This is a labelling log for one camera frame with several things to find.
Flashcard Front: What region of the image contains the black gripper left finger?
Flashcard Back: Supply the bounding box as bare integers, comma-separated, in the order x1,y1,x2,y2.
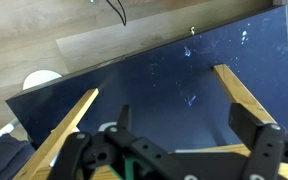
48,104,172,180

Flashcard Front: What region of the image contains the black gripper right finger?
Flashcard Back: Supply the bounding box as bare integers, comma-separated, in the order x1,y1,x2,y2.
228,103,288,180

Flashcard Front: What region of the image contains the dark blue low platform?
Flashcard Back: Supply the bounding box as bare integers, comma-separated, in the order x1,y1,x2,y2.
5,4,288,158

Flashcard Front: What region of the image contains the white round disc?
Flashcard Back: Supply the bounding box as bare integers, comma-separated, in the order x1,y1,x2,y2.
22,69,64,91

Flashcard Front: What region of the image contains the dark blue fabric cushion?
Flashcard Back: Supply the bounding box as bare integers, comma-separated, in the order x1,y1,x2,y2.
0,133,36,180

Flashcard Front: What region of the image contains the white metal rod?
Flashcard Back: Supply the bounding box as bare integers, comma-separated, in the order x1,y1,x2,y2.
0,117,20,147

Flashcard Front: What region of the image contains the thin black looped cable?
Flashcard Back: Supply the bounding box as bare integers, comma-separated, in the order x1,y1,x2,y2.
104,0,128,27

